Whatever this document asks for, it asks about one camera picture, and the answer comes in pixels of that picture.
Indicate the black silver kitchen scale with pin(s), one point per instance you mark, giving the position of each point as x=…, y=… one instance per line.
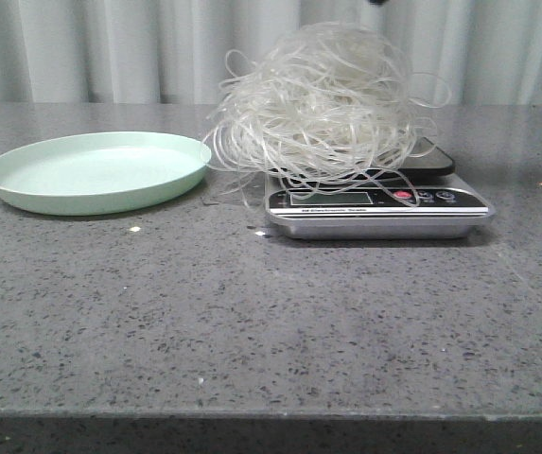
x=427, y=201

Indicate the light green round plate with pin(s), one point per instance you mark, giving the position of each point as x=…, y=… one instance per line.
x=101, y=173

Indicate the white vermicelli noodle bundle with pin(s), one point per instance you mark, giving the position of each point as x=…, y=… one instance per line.
x=331, y=107

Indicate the white pleated curtain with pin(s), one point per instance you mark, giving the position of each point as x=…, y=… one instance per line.
x=478, y=52

